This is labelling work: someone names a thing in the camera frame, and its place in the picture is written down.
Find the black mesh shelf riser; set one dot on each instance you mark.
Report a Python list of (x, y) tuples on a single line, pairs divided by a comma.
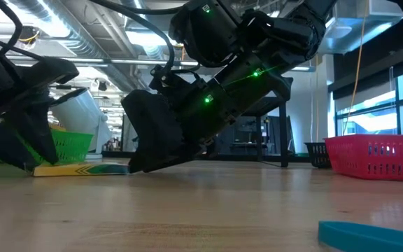
[(283, 133)]

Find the black ceiling dome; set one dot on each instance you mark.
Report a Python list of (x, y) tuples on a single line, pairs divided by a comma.
[(30, 35)]

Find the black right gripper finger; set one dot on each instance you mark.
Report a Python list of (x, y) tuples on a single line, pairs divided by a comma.
[(152, 129), (173, 162)]

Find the silver spiral duct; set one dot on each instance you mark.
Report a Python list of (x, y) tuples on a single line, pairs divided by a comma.
[(82, 42)]

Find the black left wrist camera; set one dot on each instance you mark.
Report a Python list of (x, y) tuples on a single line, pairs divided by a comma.
[(51, 71)]

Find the green plastic basket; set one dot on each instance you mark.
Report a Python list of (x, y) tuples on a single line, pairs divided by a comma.
[(72, 147)]

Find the white tilted bucket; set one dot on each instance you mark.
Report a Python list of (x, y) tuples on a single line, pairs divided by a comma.
[(86, 119)]

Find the linear ceiling light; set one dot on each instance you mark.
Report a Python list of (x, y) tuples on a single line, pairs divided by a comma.
[(117, 61)]

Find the black plastic basket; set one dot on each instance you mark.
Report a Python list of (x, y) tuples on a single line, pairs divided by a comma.
[(317, 154)]

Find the red plastic basket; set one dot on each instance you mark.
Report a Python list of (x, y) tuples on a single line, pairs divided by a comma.
[(362, 157)]

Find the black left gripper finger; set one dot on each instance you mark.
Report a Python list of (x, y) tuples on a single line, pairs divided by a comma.
[(40, 140), (2, 147)]

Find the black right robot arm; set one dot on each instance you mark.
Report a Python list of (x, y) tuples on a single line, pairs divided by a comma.
[(257, 42)]

